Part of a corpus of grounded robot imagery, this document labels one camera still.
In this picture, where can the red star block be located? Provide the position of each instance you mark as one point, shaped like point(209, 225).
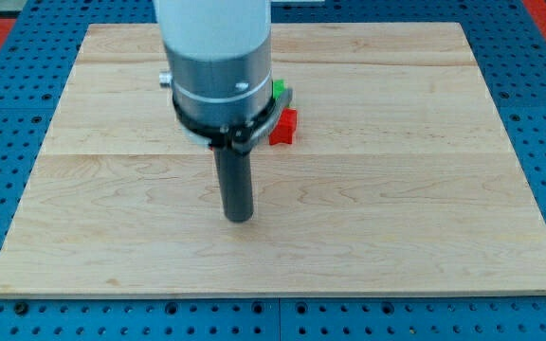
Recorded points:
point(285, 129)

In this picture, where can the wooden board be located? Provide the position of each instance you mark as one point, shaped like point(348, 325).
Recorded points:
point(401, 180)

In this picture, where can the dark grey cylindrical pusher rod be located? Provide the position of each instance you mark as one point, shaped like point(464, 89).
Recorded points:
point(234, 176)

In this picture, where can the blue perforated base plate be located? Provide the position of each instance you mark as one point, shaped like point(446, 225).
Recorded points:
point(35, 62)

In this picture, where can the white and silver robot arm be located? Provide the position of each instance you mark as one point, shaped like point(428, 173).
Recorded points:
point(219, 54)

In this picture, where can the green block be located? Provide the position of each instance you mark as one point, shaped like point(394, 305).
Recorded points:
point(278, 88)

